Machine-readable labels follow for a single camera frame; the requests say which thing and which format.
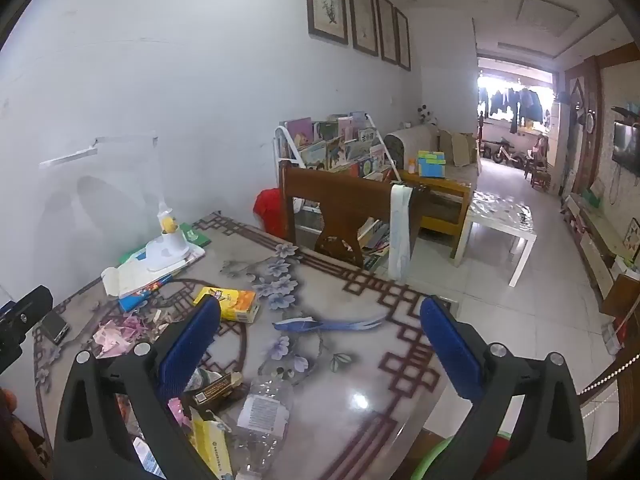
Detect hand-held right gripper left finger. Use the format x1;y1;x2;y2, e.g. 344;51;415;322
52;296;236;480

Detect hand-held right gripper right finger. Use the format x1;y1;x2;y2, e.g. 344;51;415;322
419;296;587;480

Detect yellow drink carton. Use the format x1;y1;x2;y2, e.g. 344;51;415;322
193;286;261;322

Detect green rimmed red bin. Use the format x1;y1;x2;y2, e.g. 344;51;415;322
410;432;512;480

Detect black power bank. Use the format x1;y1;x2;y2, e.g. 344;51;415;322
40;309;71;345

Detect brown snack packet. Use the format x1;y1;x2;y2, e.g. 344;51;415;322
192;372;244;411

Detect blue picture book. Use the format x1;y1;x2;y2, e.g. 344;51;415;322
119;277;174;313

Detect pink plastic wrapper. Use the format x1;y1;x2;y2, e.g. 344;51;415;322
95;312;171;359

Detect white desk lamp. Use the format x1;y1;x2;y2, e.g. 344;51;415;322
39;131;192;273

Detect white notebook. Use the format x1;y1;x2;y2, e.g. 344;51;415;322
101;250;206;297

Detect clear plastic bottle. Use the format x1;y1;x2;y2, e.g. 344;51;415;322
232;372;296;477

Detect green book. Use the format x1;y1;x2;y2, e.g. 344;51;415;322
180;222;213;249

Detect yellow tissue packet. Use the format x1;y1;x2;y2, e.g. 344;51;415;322
189;407;236;480

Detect white plastic bag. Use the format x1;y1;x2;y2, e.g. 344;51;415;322
389;183;414;281

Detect white side table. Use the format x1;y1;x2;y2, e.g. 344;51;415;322
460;191;537;288

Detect yellow wooden bench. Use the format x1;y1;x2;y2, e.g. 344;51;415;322
400;170;474;261

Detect red bag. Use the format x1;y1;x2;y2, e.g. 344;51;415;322
253;188;286;239

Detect wooden television cabinet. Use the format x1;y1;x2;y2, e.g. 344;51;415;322
560;192;640;311

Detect colourful toy box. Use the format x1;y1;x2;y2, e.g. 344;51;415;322
417;150;447;179

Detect beaded wooden chair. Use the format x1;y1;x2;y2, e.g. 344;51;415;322
580;345;640;480

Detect dark wooden chair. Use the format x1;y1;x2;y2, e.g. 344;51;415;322
280;165;422;271

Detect small bicycle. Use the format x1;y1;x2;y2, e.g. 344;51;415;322
492;141;529;167

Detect grey covered sofa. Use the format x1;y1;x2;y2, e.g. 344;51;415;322
386;125;481;181

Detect white book rack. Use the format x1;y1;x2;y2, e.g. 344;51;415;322
272;112;401;271

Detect hanging dark clothes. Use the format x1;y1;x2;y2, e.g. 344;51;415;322
477;86;551;134

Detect square ceiling light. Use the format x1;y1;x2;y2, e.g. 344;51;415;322
517;0;579;37

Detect wall television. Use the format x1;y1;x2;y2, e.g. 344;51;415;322
612;120;640;177

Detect dark framed wall picture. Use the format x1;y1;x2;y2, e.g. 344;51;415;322
394;7;412;72
374;0;399;65
346;0;379;57
305;0;349;46

